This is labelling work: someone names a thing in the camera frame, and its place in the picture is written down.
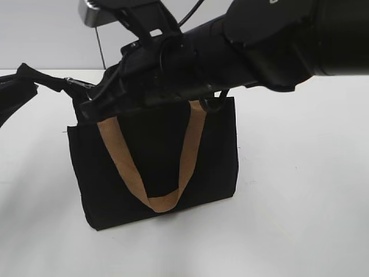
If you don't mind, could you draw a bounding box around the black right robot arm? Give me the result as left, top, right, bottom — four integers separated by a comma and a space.
80, 1, 368, 122

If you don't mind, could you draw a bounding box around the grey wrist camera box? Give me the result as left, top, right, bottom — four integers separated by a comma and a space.
78, 0, 117, 28

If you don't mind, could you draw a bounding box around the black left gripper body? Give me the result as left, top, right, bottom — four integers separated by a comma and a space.
1, 74, 38, 126

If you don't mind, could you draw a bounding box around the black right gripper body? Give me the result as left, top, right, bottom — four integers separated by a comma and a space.
80, 35, 202, 122

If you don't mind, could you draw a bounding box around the black canvas tote bag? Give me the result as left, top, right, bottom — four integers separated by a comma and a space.
16, 64, 239, 230

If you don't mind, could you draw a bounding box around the silver zipper pull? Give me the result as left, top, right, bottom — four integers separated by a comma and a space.
64, 77, 95, 89

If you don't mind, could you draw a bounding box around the black camera cable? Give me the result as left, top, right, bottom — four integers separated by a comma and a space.
157, 0, 231, 113

